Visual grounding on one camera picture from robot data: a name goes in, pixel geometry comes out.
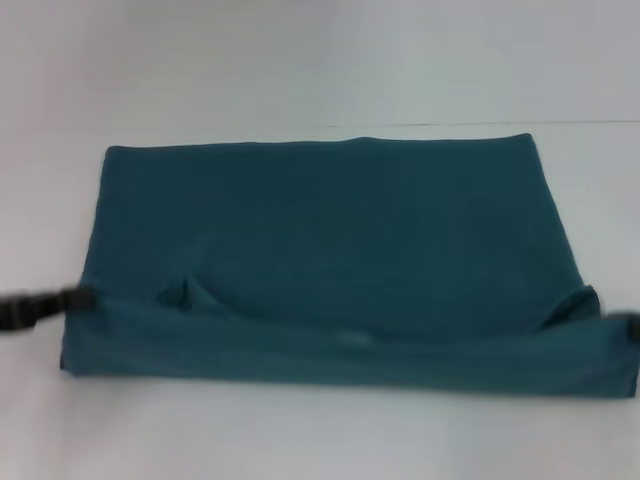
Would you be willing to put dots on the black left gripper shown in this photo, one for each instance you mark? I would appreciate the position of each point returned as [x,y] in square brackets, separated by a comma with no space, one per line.
[30,310]

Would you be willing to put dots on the teal blue shirt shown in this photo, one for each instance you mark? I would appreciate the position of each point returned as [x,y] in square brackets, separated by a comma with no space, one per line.
[325,250]

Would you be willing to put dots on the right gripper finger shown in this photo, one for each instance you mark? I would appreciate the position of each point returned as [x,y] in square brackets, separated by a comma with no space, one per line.
[632,327]

